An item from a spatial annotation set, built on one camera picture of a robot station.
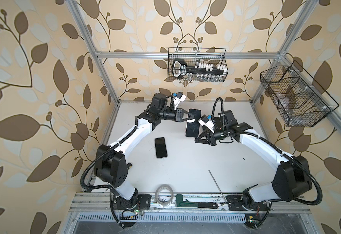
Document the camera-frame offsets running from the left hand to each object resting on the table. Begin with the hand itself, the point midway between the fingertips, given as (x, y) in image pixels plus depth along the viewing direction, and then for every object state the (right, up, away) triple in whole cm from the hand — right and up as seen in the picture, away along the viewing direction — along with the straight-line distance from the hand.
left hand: (194, 117), depth 70 cm
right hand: (+2, -13, +4) cm, 14 cm away
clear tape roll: (-16, -38, +7) cm, 41 cm away
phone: (-1, -6, +2) cm, 6 cm away
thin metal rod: (+14, -38, +9) cm, 42 cm away
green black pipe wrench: (-7, -44, +3) cm, 44 cm away
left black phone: (-19, -20, +24) cm, 37 cm away
